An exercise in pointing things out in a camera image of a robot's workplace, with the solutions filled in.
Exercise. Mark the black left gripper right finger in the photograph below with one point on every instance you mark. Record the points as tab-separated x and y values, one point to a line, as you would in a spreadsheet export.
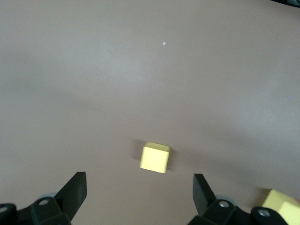
204	199

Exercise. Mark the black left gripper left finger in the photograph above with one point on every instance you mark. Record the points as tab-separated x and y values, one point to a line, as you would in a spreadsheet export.
70	197

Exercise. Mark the yellow foam block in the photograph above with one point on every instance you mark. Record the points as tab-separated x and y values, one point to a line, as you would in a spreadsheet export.
154	159
286	206

